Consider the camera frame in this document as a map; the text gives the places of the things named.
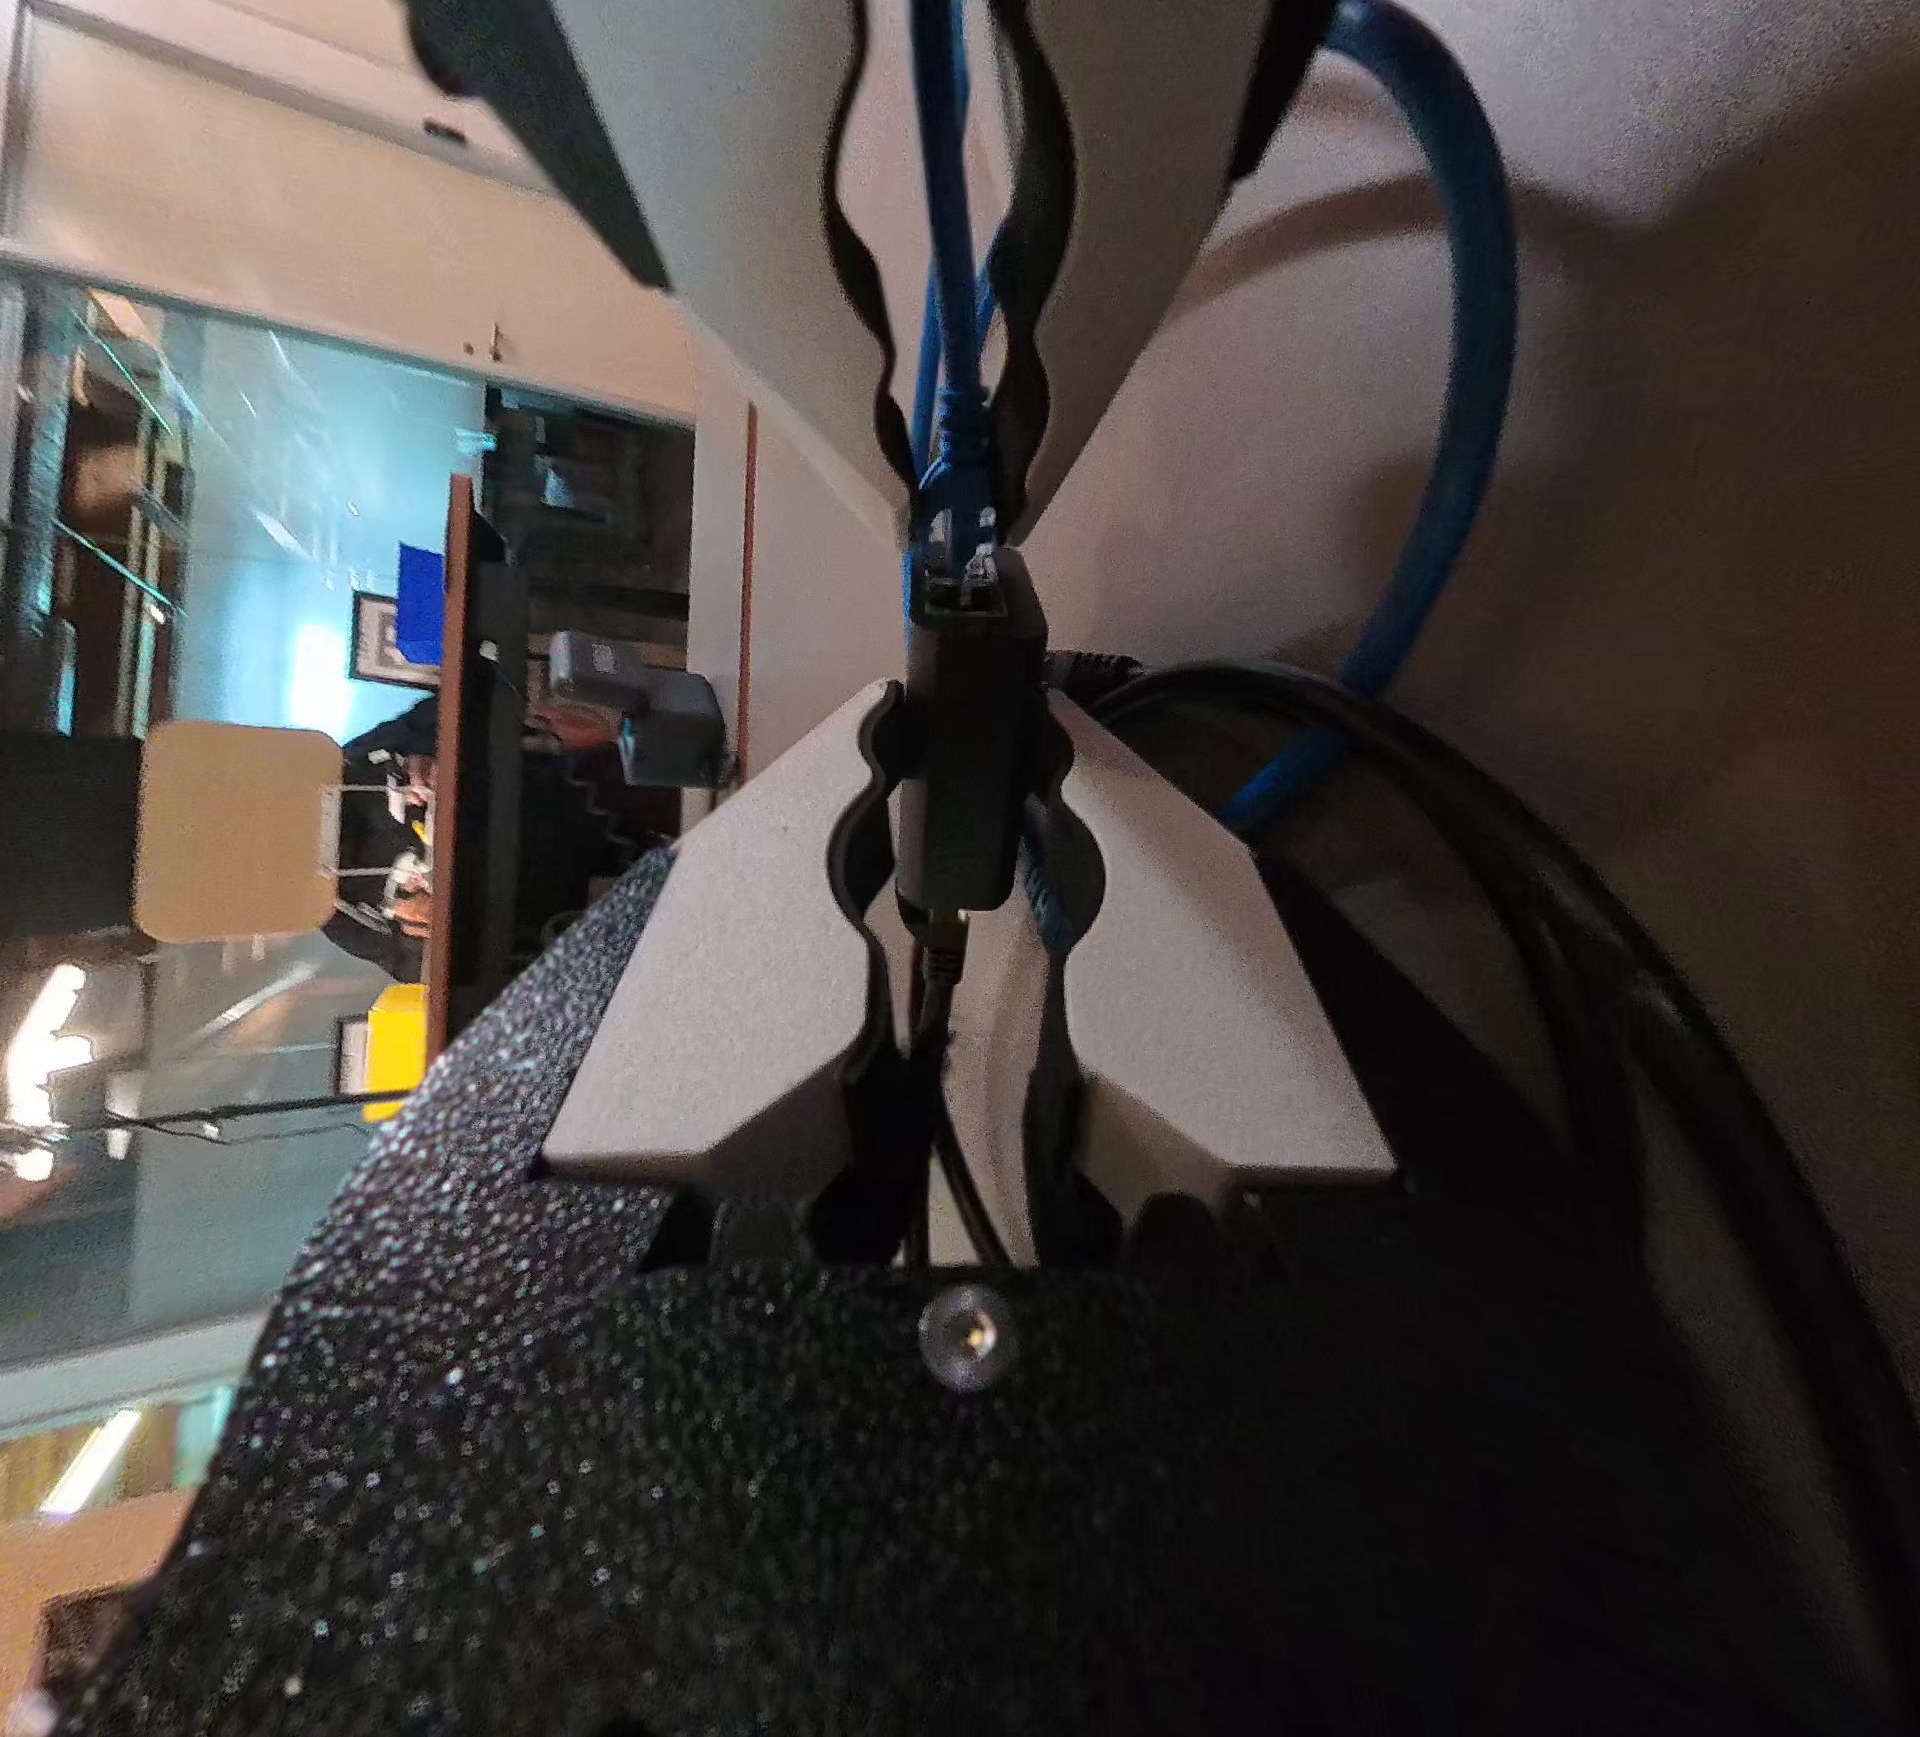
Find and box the dark grey charger box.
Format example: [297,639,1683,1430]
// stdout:
[543,628,725,789]

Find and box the yellow plastic bin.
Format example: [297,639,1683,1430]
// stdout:
[363,984,440,1126]

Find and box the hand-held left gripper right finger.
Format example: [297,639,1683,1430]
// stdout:
[1022,690,1401,1214]

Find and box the wooden board on white stand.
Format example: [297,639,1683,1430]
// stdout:
[133,718,351,947]

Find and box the black ethernet cable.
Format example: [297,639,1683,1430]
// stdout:
[894,647,1920,1491]

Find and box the blue ethernet cable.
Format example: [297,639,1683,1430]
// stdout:
[897,0,1520,971]

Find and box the brown-top desk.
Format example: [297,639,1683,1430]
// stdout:
[425,470,529,1051]

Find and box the blue plastic bin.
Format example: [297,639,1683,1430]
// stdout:
[397,540,454,663]

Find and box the black coiled cable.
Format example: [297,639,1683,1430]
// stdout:
[561,760,669,888]

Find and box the black panel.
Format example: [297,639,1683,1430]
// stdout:
[0,729,146,941]

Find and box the black ethernet splitter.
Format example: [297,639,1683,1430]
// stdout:
[897,548,1055,919]

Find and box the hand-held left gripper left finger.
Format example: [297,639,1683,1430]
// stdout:
[536,682,912,1211]

